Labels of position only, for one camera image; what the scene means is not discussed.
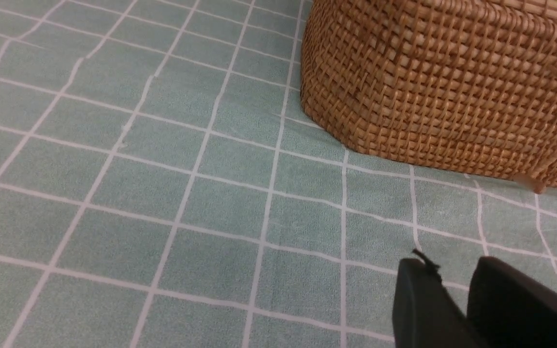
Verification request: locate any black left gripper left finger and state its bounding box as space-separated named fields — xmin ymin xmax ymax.
xmin=393 ymin=249 xmax=487 ymax=348

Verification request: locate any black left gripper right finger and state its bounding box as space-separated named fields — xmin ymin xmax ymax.
xmin=467 ymin=256 xmax=557 ymax=348

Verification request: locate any woven rattan basket green lining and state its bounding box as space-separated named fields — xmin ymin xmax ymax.
xmin=300 ymin=0 xmax=557 ymax=194

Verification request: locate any green checkered tablecloth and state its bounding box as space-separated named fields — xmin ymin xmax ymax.
xmin=0 ymin=0 xmax=557 ymax=348

